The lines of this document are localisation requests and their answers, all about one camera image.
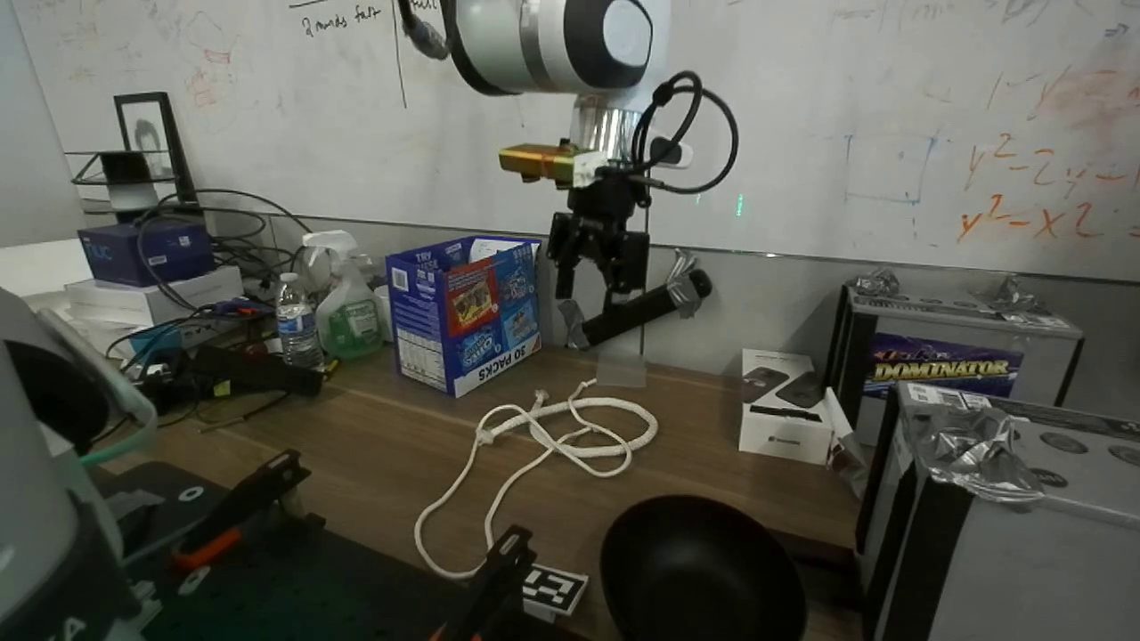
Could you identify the clear water bottle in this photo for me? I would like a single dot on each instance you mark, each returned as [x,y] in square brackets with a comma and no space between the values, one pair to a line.
[298,325]

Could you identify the black picture frame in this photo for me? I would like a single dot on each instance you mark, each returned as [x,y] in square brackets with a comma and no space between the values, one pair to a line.
[153,133]

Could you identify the black bowl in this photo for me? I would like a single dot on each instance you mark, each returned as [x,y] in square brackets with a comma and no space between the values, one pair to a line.
[699,574]

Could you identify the dark blue box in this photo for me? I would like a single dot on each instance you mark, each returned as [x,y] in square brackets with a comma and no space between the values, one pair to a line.
[147,252]

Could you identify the grey battery with crumpled foil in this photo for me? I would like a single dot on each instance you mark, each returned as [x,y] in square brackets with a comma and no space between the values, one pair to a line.
[1006,552]

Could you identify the grey battery with blue label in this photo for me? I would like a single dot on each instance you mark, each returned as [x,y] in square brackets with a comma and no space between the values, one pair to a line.
[944,356]

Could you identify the black clamp with orange trigger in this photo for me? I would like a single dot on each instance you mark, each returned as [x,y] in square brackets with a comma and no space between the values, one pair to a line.
[494,592]
[236,512]

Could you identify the whiteboard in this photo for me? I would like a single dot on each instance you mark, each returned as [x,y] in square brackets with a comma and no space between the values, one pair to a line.
[846,116]

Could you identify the green spray bottle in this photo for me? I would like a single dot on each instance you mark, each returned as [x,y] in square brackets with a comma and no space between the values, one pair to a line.
[349,316]

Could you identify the black and white marker tag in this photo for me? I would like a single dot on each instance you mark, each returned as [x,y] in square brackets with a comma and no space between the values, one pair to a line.
[554,591]

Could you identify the white box with black print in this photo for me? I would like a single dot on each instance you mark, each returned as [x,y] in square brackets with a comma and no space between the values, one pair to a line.
[784,405]

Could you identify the flat white box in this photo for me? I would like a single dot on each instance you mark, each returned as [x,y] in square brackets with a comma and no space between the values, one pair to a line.
[151,298]

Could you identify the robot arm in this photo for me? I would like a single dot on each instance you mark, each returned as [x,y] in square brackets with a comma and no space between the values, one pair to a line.
[552,40]

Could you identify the black cylinder with foil ends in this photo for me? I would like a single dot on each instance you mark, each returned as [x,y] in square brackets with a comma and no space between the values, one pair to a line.
[637,310]

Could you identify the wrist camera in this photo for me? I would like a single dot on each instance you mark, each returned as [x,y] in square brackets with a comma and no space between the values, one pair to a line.
[534,162]

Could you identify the blue cardboard box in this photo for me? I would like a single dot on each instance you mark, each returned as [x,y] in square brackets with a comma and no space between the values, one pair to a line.
[463,316]

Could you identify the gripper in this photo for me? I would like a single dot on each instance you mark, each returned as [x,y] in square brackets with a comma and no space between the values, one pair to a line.
[606,200]

